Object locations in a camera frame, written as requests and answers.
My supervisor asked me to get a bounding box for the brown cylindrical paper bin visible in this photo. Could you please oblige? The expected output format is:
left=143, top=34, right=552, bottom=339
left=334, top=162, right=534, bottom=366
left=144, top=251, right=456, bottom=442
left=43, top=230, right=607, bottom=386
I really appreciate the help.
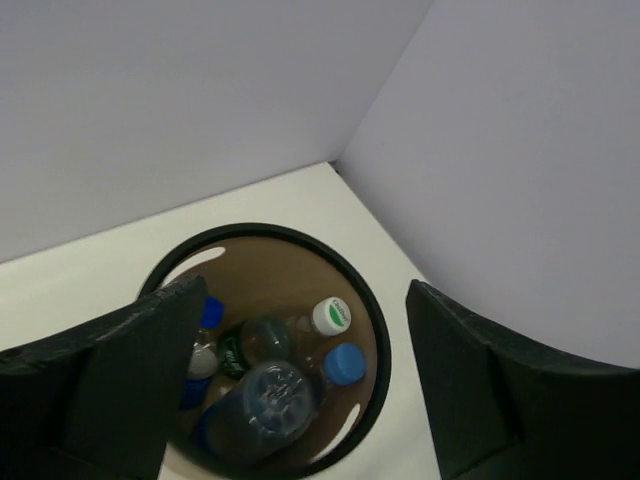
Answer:
left=141, top=223, right=392, bottom=479

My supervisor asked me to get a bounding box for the clear bottle blue label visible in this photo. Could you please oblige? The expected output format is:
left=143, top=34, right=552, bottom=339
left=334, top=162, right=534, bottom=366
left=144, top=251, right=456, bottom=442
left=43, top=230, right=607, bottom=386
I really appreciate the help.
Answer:
left=194, top=361, right=315, bottom=466

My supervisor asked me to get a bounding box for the light-blue label plastic bottle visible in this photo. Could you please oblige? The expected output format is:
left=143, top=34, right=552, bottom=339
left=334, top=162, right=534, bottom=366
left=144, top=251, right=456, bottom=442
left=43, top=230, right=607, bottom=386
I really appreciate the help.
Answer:
left=303, top=343, right=367, bottom=408

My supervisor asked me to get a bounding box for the small bottle blue cap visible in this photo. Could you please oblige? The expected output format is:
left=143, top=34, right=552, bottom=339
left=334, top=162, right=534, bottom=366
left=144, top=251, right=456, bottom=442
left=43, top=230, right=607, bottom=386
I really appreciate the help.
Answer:
left=179, top=296, right=225, bottom=410

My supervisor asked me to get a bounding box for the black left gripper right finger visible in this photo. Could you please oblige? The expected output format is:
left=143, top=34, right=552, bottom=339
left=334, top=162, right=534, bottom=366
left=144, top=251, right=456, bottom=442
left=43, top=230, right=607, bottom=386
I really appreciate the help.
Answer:
left=406, top=280, right=639, bottom=479

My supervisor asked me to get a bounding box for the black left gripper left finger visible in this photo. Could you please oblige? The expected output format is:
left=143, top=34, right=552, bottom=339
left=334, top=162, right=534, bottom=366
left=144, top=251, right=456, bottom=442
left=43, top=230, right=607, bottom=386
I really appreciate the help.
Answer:
left=1, top=276, right=208, bottom=479

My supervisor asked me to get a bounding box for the green label plastic bottle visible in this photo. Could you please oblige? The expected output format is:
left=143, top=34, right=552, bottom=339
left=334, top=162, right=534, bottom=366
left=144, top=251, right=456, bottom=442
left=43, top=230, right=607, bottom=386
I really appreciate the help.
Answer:
left=216, top=296, right=352, bottom=380

